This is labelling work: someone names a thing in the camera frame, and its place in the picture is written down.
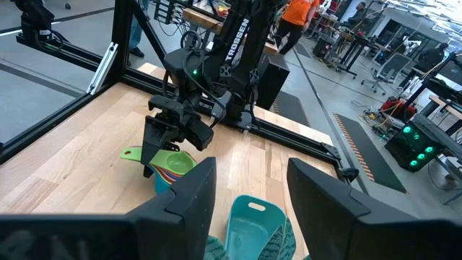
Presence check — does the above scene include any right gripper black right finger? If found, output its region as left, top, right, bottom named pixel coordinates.
left=287, top=157, right=419, bottom=260

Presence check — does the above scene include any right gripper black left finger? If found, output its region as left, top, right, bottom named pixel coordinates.
left=126, top=157, right=217, bottom=260

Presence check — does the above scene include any green plastic measuring cup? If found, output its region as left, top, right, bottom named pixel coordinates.
left=120, top=146, right=199, bottom=177

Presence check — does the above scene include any orange plastic measuring cup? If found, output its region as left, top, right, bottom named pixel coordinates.
left=153, top=168, right=181, bottom=181

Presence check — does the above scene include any yellow plastic measuring cup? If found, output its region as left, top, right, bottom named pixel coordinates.
left=155, top=172, right=180, bottom=185

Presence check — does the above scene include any purple plastic measuring cup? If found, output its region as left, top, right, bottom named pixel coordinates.
left=154, top=169, right=181, bottom=183

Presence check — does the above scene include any teal plastic measuring cup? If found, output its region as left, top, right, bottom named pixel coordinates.
left=154, top=173, right=175, bottom=196

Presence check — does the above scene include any teal plastic basket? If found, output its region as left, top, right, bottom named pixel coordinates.
left=225, top=194, right=288, bottom=260

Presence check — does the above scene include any green striped snake plant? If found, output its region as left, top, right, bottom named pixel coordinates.
left=204, top=216, right=311, bottom=260

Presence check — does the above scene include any black hazard-striped floor mat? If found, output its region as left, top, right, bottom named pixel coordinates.
left=334, top=113, right=409, bottom=195
left=270, top=90, right=311, bottom=127

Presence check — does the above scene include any person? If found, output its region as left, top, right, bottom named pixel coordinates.
left=414, top=42, right=450, bottom=74
left=346, top=1, right=370, bottom=27
left=128, top=0, right=151, bottom=59
left=274, top=0, right=321, bottom=56

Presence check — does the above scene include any wooden workbench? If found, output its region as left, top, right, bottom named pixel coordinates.
left=182, top=0, right=279, bottom=56

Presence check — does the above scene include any black box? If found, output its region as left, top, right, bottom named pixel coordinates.
left=256, top=53, right=290, bottom=111

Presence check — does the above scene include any black computer with green fans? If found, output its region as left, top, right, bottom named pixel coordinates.
left=384, top=122, right=447, bottom=173

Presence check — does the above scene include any red tool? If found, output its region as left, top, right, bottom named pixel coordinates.
left=380, top=96, right=418, bottom=122

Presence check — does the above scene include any grey office chair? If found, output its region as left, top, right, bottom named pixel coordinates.
left=360, top=53, right=412, bottom=95

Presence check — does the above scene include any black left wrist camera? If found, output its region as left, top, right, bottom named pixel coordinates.
left=183, top=115, right=214, bottom=152

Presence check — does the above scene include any silver aluminium bracket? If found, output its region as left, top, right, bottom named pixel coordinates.
left=86, top=42, right=119, bottom=95

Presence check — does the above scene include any black device with cables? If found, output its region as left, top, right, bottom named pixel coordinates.
left=14, top=0, right=68, bottom=51

